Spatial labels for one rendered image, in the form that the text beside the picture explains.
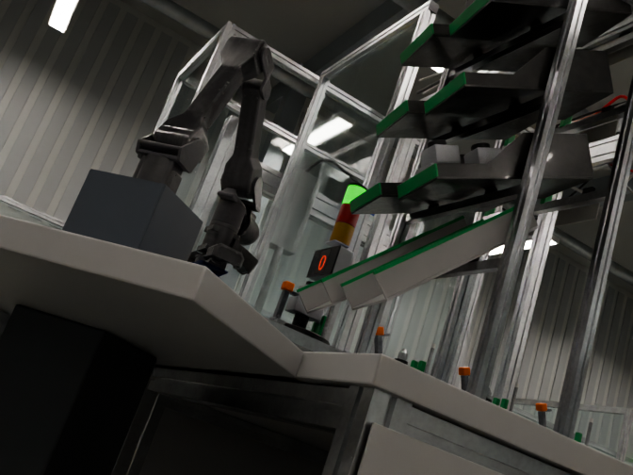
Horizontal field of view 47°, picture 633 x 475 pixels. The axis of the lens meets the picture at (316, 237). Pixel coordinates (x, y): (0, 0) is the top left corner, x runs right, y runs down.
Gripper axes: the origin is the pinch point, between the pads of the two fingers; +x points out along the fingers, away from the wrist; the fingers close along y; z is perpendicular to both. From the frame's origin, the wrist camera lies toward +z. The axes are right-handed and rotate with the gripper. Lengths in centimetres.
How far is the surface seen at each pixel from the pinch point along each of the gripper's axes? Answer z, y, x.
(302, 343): 15.2, -18.4, 6.0
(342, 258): 32.3, 11.4, -20.6
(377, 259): 14.7, -35.4, -8.2
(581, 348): 41, -55, -3
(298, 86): 212, 625, -385
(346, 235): 33.1, 14.9, -27.4
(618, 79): 462, 380, -454
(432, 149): 12, -46, -24
